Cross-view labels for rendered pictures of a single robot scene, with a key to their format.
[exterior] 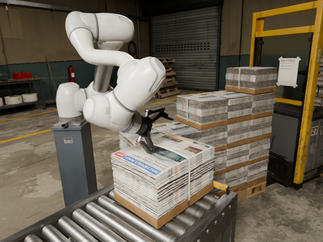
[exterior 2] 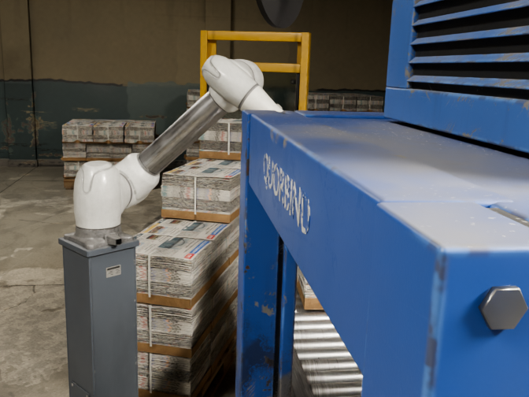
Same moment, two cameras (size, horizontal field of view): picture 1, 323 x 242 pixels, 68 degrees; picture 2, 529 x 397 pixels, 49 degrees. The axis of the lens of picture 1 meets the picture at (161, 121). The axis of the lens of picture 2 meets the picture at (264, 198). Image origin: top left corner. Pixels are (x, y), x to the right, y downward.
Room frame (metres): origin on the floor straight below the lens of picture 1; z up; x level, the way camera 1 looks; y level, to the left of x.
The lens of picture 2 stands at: (-0.13, 1.73, 1.61)
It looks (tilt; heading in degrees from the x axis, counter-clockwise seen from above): 13 degrees down; 310
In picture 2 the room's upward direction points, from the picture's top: 2 degrees clockwise
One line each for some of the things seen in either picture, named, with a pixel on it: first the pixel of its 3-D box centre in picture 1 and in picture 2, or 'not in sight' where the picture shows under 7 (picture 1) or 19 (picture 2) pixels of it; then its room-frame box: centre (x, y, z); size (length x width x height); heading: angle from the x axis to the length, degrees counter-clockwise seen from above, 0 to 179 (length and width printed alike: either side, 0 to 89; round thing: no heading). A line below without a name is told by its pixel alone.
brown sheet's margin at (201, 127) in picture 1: (200, 119); (204, 209); (2.07, -0.35, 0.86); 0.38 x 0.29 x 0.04; 28
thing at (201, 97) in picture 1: (201, 97); (205, 172); (2.07, -0.36, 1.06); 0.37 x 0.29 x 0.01; 28
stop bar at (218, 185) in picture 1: (190, 175); not in sight; (1.15, -0.15, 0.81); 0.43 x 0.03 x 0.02; 49
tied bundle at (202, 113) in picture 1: (201, 110); (204, 194); (2.08, -0.35, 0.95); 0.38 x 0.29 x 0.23; 28
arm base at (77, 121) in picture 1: (70, 119); (101, 232); (1.57, 0.62, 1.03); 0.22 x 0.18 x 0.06; 177
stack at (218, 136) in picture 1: (188, 168); (195, 295); (2.01, -0.24, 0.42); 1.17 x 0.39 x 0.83; 118
